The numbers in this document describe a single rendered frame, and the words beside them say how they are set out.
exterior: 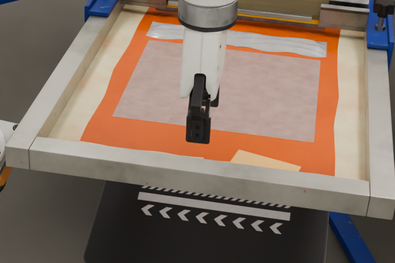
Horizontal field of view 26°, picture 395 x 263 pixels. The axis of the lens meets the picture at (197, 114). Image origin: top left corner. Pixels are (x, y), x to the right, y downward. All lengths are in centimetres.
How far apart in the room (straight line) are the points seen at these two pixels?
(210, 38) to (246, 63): 58
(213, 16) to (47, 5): 251
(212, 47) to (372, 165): 38
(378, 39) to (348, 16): 10
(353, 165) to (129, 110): 39
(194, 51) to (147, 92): 47
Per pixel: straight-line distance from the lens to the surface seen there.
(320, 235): 166
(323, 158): 138
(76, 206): 286
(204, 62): 107
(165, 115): 146
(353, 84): 161
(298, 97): 154
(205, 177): 126
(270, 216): 168
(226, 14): 106
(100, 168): 129
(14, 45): 339
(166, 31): 173
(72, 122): 143
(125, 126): 142
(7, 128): 160
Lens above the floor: 234
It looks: 49 degrees down
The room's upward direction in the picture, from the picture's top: straight up
